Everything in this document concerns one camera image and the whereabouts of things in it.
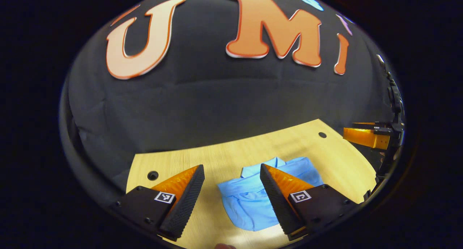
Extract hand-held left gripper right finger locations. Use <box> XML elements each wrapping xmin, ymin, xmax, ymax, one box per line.
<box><xmin>260</xmin><ymin>163</ymin><xmax>359</xmax><ymax>241</ymax></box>

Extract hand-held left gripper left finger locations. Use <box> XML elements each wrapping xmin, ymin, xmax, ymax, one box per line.
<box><xmin>114</xmin><ymin>164</ymin><xmax>205</xmax><ymax>242</ymax></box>

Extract light blue T-shirt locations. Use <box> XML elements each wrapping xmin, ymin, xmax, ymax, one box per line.
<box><xmin>217</xmin><ymin>156</ymin><xmax>325</xmax><ymax>232</ymax></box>

